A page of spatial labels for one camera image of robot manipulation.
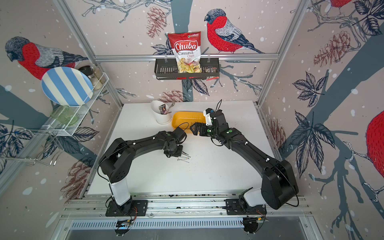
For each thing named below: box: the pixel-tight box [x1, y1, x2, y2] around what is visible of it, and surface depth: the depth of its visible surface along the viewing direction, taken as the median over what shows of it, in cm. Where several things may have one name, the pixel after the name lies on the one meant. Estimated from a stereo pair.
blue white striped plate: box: [41, 66, 94, 107], surface depth 74 cm
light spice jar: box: [91, 66, 107, 90], surface depth 87 cm
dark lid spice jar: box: [78, 65, 99, 88], surface depth 83 cm
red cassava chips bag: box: [167, 31, 202, 74], surface depth 83 cm
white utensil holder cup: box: [151, 100, 172, 124], surface depth 107 cm
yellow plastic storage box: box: [172, 111, 206, 134], surface depth 113 cm
